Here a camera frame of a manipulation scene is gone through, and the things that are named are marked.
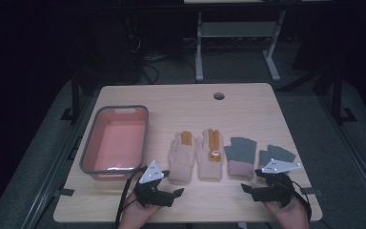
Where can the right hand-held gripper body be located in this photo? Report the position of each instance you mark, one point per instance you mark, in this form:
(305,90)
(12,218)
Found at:
(276,191)

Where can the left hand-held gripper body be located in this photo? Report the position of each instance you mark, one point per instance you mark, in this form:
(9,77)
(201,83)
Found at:
(151,194)

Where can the beige glove orange fingers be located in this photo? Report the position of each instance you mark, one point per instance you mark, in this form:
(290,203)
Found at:
(181,159)

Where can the grey pink fingerless glove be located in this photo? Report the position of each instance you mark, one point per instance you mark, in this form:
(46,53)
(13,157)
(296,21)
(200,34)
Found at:
(239,152)
(281,152)

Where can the beige glove animal face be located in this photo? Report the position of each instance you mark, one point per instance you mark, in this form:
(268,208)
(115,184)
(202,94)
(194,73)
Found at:
(208,171)

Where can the pink basin grey rim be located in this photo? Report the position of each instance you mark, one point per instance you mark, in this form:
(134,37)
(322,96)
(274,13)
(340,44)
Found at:
(117,143)

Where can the person's left hand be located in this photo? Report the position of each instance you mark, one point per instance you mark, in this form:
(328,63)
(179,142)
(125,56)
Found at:
(136,216)

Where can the person's right hand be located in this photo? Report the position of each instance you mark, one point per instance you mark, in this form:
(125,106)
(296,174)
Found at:
(292,218)

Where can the black metal stand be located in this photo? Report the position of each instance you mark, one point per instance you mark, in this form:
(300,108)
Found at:
(337,95)
(75,98)

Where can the black table edge bracket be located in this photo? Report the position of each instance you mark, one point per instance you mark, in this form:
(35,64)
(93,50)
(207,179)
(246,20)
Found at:
(65,192)
(313,191)

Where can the white metal desk frame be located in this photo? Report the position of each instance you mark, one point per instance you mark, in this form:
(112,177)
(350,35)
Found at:
(235,29)

